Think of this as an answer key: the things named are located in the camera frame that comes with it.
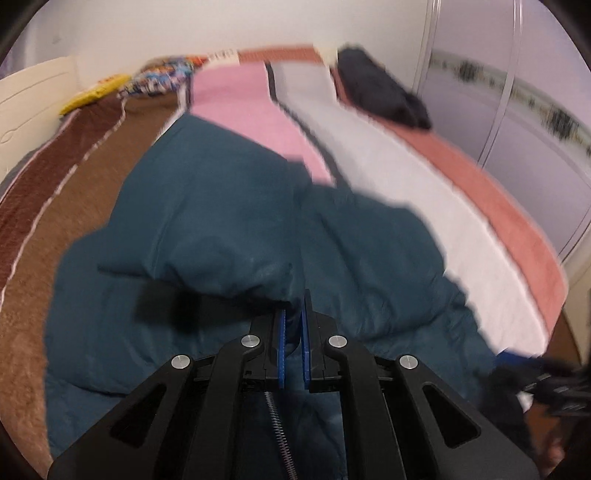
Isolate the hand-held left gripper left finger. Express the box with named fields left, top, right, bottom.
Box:
left=46, top=308, right=290, bottom=480

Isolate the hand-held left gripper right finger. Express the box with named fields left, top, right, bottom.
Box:
left=301, top=291, right=542, bottom=480

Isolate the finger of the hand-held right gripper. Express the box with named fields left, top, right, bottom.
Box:
left=490, top=352, right=543, bottom=398

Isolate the teal puffer jacket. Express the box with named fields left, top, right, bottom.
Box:
left=44, top=113, right=536, bottom=480

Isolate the lilac wardrobe with floral band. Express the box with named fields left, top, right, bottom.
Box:
left=413, top=0, right=591, bottom=260

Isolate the striped patchwork bed blanket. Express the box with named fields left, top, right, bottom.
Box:
left=0, top=45, right=571, bottom=467

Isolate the black puffer jacket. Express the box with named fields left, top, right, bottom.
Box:
left=336, top=46, right=433, bottom=130

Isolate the colourful printed pillow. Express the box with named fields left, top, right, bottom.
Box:
left=120, top=55, right=204, bottom=99

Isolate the white patterned pillow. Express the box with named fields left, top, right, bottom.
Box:
left=205, top=47, right=239, bottom=64

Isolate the yellow pillow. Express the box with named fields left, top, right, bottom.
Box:
left=59, top=74, right=133, bottom=115

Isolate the cream bed headboard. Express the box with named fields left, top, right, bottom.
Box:
left=0, top=56, right=79, bottom=185

